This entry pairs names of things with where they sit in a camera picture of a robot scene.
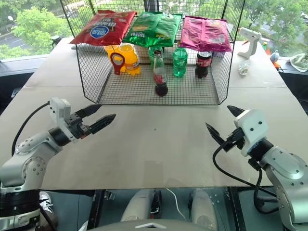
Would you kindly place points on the dark cola plastic bottle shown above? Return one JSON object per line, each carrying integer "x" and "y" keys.
{"x": 202, "y": 65}

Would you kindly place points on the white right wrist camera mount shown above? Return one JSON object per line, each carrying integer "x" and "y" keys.
{"x": 252, "y": 125}

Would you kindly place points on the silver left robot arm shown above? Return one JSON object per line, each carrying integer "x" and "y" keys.
{"x": 31, "y": 154}

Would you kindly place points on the white glue gun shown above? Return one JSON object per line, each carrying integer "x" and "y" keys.
{"x": 251, "y": 45}

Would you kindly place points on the small orange green object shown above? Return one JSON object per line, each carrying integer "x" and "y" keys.
{"x": 265, "y": 46}

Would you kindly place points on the red chip bag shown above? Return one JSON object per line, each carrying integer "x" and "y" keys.
{"x": 103, "y": 29}

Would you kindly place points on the magenta chip bag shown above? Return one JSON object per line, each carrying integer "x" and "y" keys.
{"x": 204, "y": 33}

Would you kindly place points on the orange soda plastic bottle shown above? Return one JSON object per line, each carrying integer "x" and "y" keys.
{"x": 109, "y": 50}
{"x": 132, "y": 63}

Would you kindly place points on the white sneaker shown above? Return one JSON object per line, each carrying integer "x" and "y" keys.
{"x": 45, "y": 199}

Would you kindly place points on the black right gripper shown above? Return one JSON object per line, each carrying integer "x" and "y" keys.
{"x": 237, "y": 139}

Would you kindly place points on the small clear plastic bag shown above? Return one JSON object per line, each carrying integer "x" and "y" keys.
{"x": 244, "y": 68}

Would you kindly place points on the red bottle opener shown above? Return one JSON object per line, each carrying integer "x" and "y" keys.
{"x": 118, "y": 69}

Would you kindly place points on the small grey plush toy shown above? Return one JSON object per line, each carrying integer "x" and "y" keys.
{"x": 274, "y": 57}

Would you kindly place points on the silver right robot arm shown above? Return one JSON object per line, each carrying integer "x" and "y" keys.
{"x": 288, "y": 168}

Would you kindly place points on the grey rounded shape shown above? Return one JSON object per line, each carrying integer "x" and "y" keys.
{"x": 137, "y": 204}

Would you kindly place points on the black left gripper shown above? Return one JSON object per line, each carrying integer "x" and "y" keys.
{"x": 77, "y": 126}

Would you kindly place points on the glass cola bottle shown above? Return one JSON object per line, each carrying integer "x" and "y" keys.
{"x": 160, "y": 79}

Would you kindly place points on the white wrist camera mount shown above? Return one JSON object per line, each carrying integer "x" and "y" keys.
{"x": 252, "y": 125}
{"x": 59, "y": 110}

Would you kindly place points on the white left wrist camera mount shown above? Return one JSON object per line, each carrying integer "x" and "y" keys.
{"x": 59, "y": 110}

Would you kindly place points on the green chip bag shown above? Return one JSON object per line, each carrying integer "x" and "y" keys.
{"x": 154, "y": 29}

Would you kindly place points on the pale green cloth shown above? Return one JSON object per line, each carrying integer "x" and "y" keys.
{"x": 299, "y": 63}

